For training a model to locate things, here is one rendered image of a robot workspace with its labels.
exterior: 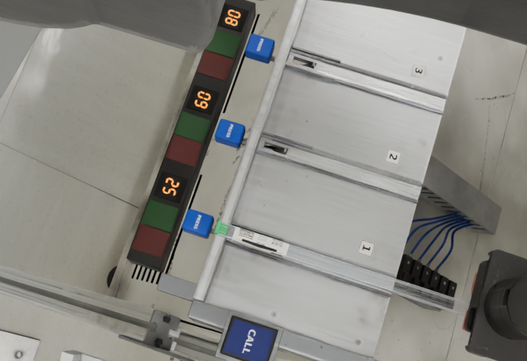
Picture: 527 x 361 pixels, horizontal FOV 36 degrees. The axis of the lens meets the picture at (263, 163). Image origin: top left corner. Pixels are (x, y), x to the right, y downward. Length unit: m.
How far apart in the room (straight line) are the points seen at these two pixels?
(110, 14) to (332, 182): 0.74
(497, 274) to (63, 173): 0.99
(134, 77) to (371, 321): 0.94
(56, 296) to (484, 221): 0.70
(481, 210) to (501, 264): 0.57
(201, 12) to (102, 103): 1.48
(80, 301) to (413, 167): 0.47
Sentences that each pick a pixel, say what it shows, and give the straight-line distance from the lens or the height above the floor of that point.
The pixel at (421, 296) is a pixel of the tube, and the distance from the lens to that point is 0.88.
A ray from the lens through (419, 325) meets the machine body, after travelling 1.34.
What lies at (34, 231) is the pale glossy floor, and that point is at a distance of 1.57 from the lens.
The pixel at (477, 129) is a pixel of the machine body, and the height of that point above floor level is 0.62.
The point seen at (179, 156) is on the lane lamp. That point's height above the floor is 0.66.
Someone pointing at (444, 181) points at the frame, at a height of 0.66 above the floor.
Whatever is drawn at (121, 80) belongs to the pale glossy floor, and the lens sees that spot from 1.66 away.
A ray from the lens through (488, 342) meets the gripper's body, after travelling 0.80.
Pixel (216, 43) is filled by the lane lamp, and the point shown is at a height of 0.65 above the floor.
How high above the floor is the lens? 1.40
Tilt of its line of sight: 48 degrees down
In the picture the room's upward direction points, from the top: 92 degrees clockwise
